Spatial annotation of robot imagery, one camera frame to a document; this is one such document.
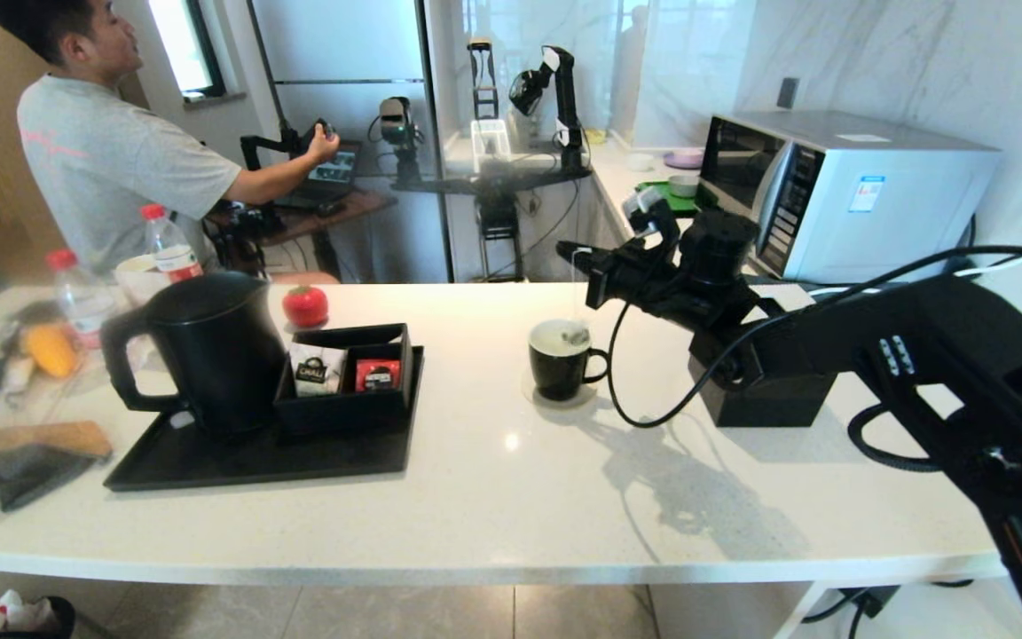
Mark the green tray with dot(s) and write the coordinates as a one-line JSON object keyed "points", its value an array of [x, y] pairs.
{"points": [[666, 202]]}

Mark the black waste bin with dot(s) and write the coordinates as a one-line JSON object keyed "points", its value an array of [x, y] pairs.
{"points": [[63, 617]]}

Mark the round clear coaster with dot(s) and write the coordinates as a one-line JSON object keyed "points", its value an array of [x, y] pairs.
{"points": [[529, 395]]}

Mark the small grey bowl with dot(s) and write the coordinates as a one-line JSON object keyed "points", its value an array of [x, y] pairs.
{"points": [[682, 186]]}

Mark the dark wall socket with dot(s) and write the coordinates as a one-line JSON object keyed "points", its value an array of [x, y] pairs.
{"points": [[786, 93]]}

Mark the black framed window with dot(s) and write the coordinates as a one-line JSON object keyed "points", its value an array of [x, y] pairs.
{"points": [[176, 44]]}

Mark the black compartment sachet box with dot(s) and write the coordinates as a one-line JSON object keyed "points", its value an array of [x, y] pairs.
{"points": [[342, 413]]}

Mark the black serving tray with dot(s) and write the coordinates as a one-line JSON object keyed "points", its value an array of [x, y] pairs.
{"points": [[298, 457]]}

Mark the brown cork pad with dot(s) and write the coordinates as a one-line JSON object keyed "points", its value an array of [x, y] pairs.
{"points": [[58, 439]]}

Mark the white base cabinet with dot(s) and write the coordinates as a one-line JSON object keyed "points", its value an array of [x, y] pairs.
{"points": [[617, 262]]}

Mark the silver microwave oven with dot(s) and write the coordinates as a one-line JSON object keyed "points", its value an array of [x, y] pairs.
{"points": [[875, 222]]}

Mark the orange yellow item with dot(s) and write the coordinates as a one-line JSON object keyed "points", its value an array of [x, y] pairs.
{"points": [[51, 353]]}

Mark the purple plate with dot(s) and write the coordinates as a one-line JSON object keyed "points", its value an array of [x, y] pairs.
{"points": [[684, 159]]}

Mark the man in grey t-shirt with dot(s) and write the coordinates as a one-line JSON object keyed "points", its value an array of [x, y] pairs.
{"points": [[103, 169]]}

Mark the white tea bag packet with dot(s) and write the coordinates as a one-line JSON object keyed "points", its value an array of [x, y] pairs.
{"points": [[316, 373]]}

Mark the black mug white inside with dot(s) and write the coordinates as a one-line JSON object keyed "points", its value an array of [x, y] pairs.
{"points": [[555, 377]]}

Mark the white paper cup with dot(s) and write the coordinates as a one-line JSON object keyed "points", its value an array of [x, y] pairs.
{"points": [[140, 273]]}

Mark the brown wooden desk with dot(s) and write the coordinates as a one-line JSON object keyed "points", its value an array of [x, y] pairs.
{"points": [[360, 206]]}

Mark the black electric kettle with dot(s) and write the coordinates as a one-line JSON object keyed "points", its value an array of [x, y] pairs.
{"points": [[218, 355]]}

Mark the black clamp frame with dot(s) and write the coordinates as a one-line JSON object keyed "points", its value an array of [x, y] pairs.
{"points": [[475, 89]]}

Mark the black tissue box white top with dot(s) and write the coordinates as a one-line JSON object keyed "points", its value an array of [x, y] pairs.
{"points": [[786, 404]]}

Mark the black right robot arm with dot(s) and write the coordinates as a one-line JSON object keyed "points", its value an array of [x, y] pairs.
{"points": [[963, 355]]}

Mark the black laptop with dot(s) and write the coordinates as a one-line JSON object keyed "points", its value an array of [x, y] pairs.
{"points": [[334, 169]]}

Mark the red coffee sachet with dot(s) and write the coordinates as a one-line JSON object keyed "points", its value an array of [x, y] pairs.
{"points": [[378, 377]]}

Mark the red tomato shaped ornament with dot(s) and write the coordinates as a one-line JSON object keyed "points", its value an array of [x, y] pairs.
{"points": [[305, 307]]}

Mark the small white bowl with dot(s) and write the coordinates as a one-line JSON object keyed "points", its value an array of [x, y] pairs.
{"points": [[640, 162]]}

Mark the clear water bottle red cap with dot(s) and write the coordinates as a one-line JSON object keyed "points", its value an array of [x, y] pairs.
{"points": [[81, 302], [171, 251]]}

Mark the black cloth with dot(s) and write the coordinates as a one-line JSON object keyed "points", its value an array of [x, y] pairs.
{"points": [[5, 479]]}

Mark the white crumpled paper waste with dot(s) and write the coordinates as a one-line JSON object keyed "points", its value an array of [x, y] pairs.
{"points": [[10, 614]]}

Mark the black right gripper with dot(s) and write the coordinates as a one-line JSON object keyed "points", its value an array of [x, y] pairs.
{"points": [[644, 280]]}

